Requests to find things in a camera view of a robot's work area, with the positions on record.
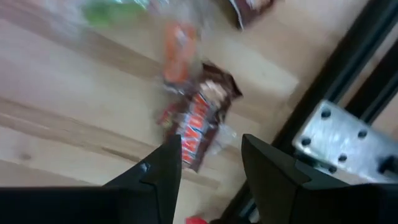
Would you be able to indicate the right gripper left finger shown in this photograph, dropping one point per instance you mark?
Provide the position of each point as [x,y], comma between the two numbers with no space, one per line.
[149,193]

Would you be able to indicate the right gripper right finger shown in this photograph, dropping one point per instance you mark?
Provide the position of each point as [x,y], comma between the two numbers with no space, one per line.
[280,193]

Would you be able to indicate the brown Snickers candy bar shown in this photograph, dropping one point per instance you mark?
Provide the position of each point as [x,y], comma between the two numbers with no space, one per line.
[248,12]
[199,118]

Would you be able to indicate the silver frame bracket plate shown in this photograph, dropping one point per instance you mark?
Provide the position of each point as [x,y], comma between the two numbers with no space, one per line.
[342,140]

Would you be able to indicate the black aluminium table frame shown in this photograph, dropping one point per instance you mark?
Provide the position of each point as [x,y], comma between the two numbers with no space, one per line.
[351,56]

